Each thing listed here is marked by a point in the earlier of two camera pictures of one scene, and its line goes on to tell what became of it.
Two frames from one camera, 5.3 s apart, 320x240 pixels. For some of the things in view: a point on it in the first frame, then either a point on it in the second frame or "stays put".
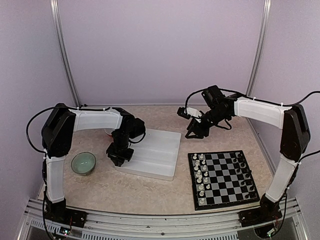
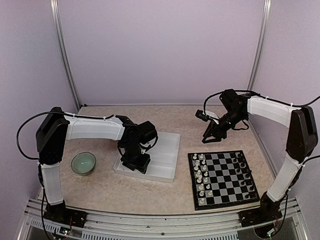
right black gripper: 198,129 to 212,127
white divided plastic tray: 155,156 stays put
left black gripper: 121,159 to 142,165
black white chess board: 221,179 stays put
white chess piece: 196,168 stays put
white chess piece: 199,180 stays put
